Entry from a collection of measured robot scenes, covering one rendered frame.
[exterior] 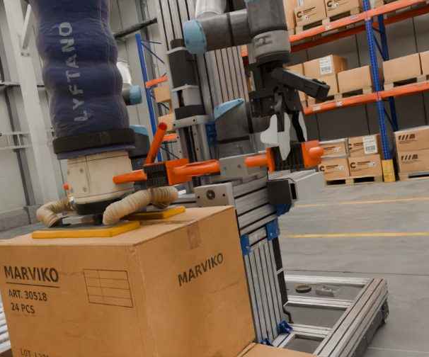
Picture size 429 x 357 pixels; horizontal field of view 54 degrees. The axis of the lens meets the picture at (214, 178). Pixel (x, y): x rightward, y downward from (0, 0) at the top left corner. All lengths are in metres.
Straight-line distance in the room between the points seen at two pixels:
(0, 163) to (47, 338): 10.30
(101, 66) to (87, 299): 0.60
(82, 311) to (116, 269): 0.18
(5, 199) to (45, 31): 10.30
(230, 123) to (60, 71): 0.60
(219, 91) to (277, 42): 0.89
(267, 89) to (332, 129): 8.88
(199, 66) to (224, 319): 1.04
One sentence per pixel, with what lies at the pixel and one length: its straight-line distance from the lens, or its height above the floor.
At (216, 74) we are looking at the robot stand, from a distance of 1.75.
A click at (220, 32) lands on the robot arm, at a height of 1.36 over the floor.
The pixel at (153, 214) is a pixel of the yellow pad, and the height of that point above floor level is 0.96.
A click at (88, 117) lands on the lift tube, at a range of 1.15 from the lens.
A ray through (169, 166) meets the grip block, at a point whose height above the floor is 1.09.
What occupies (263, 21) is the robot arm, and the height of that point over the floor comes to 1.34.
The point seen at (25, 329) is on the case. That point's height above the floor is 0.70.
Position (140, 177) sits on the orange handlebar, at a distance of 1.09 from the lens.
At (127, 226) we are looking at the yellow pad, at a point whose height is 0.96.
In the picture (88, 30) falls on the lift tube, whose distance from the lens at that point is 1.20.
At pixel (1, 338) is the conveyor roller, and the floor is 0.54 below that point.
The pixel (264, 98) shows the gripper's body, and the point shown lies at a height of 1.20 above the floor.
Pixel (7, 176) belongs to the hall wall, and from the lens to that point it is 11.51.
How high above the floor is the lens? 1.11
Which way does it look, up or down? 4 degrees down
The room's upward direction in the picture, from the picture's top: 10 degrees counter-clockwise
